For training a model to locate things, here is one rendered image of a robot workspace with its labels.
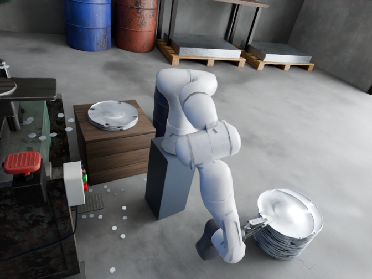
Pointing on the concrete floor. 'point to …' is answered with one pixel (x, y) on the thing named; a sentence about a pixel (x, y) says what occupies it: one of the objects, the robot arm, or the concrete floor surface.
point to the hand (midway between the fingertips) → (265, 221)
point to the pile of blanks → (280, 243)
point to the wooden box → (113, 146)
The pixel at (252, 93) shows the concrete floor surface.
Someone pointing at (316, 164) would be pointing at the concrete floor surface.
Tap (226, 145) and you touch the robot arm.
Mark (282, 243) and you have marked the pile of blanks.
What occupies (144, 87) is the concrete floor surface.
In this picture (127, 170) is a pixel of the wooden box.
